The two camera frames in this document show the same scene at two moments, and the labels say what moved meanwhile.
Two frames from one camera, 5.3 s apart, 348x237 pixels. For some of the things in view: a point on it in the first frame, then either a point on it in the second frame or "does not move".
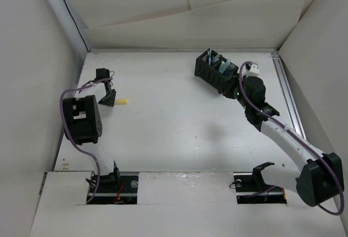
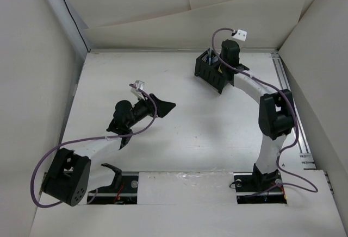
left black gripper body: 109,98 to 143,108
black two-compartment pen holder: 213,69 does not move
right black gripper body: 233,91 to 238,45
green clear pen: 210,56 does not move
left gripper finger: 109,99 to 163,107
